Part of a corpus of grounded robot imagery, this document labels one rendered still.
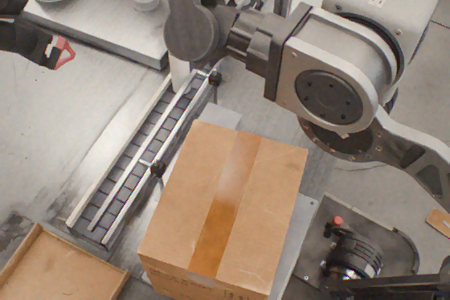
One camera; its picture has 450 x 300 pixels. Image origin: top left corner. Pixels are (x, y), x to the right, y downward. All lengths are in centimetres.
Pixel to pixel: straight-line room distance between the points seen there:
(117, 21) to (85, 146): 44
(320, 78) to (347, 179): 168
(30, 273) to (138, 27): 78
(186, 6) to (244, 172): 38
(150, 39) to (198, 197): 71
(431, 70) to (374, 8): 219
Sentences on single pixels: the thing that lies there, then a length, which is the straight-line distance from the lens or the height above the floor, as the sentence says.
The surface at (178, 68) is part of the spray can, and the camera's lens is 122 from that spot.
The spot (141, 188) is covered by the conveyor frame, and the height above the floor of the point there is 88.
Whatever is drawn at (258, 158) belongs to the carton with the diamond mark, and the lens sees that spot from 91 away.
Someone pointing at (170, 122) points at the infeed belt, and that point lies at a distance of 125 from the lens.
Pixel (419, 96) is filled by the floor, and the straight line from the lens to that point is 264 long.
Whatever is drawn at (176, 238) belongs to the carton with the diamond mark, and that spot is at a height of 112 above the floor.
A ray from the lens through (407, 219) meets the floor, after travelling 223.
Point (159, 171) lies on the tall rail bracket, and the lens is 108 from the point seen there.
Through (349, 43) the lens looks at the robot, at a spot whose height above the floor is 150.
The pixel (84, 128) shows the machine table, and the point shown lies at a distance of 135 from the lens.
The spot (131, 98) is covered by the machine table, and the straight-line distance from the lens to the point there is 138.
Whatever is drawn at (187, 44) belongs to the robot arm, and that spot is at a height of 145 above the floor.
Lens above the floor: 191
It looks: 56 degrees down
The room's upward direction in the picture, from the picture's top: straight up
